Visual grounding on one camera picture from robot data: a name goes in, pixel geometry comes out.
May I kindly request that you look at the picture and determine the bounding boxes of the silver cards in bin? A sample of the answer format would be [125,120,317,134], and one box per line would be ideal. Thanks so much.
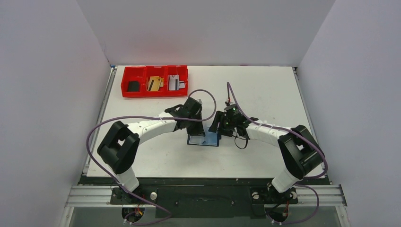
[168,74,186,91]

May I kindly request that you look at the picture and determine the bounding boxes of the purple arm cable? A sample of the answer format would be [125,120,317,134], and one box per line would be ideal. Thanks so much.
[86,89,218,226]
[226,82,328,226]

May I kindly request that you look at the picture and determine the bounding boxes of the red three-compartment bin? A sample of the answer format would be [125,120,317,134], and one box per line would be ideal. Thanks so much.
[121,65,189,98]

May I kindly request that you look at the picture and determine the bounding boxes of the gold cards in bin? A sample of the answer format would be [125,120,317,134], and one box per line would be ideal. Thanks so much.
[147,76,164,92]

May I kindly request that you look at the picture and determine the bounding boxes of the aluminium frame rail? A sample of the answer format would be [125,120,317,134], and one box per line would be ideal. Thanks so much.
[65,185,347,208]

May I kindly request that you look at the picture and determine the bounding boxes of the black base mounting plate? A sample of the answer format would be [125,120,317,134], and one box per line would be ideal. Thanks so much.
[78,177,330,219]

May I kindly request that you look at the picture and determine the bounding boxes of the navy blue card holder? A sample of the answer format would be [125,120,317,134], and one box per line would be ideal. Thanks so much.
[187,131,221,147]

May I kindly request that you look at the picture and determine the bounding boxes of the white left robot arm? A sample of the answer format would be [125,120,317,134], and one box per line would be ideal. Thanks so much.
[97,97,205,203]

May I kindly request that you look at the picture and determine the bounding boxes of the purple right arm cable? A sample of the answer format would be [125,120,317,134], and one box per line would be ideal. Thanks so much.
[226,82,328,226]

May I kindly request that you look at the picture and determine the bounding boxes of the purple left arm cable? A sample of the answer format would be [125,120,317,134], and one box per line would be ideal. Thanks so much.
[86,89,218,226]

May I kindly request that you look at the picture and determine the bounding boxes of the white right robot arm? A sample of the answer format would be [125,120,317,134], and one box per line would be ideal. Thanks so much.
[209,104,324,202]

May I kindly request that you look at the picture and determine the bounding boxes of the black card in bin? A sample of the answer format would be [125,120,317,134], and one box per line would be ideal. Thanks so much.
[127,81,141,92]

